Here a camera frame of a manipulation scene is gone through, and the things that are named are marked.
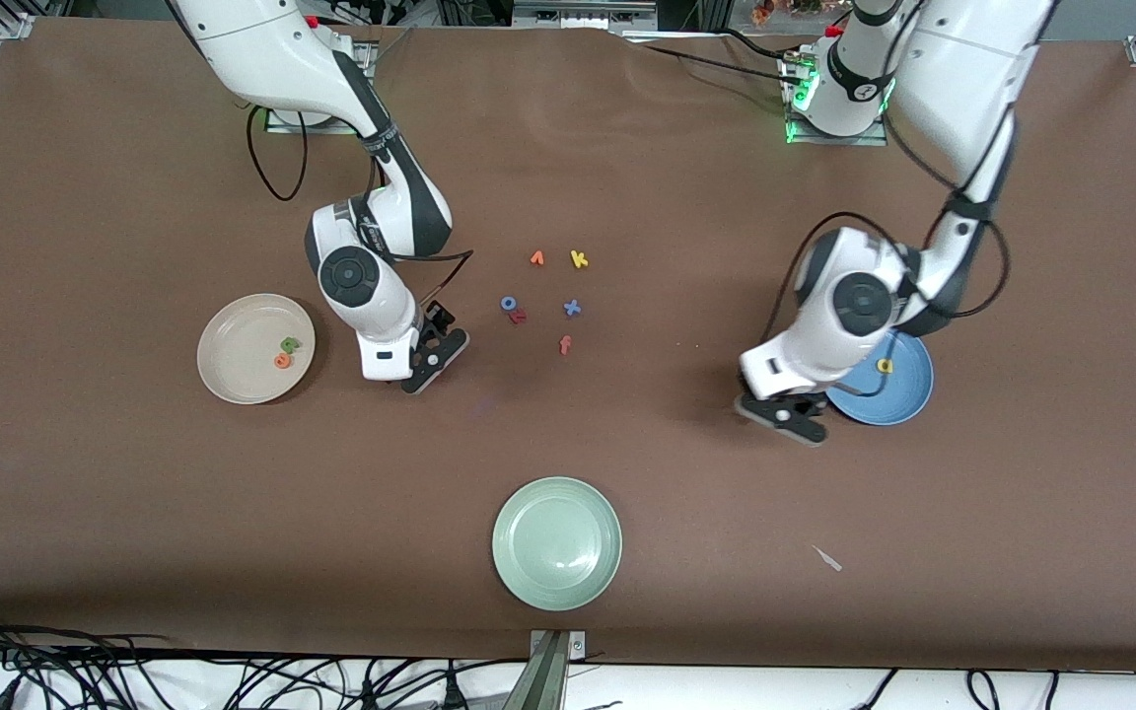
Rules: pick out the brown table cover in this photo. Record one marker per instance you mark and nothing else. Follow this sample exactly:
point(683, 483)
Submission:
point(627, 463)

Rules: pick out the pale green plate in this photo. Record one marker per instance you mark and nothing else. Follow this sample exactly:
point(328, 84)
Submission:
point(556, 542)

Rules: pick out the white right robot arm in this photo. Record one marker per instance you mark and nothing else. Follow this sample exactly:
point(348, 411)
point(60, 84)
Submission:
point(262, 49)

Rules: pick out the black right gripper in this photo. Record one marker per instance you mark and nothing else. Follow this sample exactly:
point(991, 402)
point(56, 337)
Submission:
point(438, 318)

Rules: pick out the grey equipment box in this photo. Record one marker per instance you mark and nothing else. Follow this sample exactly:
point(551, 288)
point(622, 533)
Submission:
point(583, 15)

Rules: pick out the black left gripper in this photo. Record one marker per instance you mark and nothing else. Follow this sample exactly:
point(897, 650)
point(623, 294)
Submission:
point(802, 406)

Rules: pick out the white paper scrap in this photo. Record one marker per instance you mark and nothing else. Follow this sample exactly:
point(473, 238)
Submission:
point(829, 560)

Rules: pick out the metal table edge bracket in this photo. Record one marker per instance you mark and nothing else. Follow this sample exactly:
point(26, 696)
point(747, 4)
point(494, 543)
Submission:
point(548, 680)

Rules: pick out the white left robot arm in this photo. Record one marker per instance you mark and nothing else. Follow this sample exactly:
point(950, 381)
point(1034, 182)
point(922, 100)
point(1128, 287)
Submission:
point(962, 59)

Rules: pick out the beige brown plate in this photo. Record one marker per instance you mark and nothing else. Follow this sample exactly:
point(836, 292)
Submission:
point(243, 355)

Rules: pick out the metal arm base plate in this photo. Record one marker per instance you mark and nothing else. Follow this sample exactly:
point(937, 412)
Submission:
point(292, 123)
point(839, 141)

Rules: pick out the orange dried flowers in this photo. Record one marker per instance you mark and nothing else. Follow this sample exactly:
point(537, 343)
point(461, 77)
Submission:
point(763, 12)

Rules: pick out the blue plate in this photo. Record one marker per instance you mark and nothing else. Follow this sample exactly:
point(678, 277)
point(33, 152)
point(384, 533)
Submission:
point(893, 394)

